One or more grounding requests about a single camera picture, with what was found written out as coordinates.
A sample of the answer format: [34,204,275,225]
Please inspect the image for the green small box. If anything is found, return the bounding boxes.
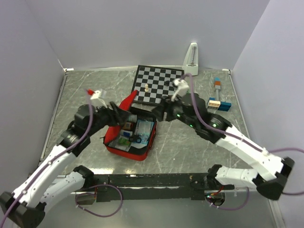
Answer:
[118,138,131,146]

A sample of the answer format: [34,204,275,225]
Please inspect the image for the black handled scissors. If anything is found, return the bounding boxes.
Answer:
[129,135,142,143]

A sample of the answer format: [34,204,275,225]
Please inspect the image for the white medicine bottle green label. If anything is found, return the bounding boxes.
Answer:
[127,114,138,123]

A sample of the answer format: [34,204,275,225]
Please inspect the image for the blue white brick block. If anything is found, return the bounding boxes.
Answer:
[207,97,232,112]

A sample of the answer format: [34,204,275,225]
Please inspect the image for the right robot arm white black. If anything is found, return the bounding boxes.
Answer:
[152,94,295,200]

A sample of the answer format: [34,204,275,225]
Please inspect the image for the blue white gauze packet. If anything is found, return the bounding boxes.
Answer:
[135,119,154,144]

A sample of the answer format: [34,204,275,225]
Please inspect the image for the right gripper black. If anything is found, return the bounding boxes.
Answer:
[151,92,198,129]

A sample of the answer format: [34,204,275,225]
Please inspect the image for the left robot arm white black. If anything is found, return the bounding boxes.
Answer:
[0,100,132,228]

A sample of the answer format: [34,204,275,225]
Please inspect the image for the white metronome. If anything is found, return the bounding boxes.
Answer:
[182,42,199,76]

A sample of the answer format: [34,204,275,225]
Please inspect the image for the white blue small tube box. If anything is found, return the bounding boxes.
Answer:
[120,130,133,138]

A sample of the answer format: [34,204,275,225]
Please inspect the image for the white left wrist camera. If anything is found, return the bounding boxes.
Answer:
[86,89,107,107]

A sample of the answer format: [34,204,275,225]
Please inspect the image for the black white chessboard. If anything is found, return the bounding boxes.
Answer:
[132,65,184,106]

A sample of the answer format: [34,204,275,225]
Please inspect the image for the white chess pawn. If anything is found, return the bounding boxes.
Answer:
[144,84,149,93]

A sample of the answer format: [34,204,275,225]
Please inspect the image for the blue orange grey brick stick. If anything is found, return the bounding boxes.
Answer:
[214,77,221,101]

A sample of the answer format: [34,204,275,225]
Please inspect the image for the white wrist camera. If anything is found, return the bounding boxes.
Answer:
[86,89,107,107]
[171,78,190,102]

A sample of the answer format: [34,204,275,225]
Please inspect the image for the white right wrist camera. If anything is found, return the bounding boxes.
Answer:
[171,78,190,102]

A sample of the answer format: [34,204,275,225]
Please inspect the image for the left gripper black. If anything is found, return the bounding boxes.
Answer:
[87,101,132,136]

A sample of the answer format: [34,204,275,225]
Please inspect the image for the black red medicine kit case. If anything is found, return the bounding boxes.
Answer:
[103,90,157,161]

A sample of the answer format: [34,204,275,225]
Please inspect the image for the brown medicine bottle orange label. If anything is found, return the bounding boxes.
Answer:
[123,122,134,131]

